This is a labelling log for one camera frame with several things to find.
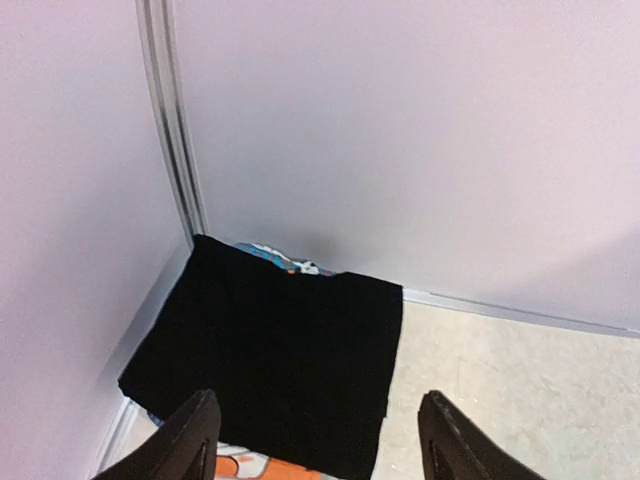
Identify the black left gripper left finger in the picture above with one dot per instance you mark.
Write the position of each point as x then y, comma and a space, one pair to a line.
184, 447

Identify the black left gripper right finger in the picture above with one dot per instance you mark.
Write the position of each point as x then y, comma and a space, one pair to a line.
453, 447

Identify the black t-shirt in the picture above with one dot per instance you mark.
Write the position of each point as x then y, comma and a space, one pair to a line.
301, 364

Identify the colourful patterned folded shorts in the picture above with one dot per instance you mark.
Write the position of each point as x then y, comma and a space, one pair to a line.
285, 262

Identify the left aluminium frame post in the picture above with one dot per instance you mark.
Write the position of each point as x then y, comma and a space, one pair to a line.
158, 42

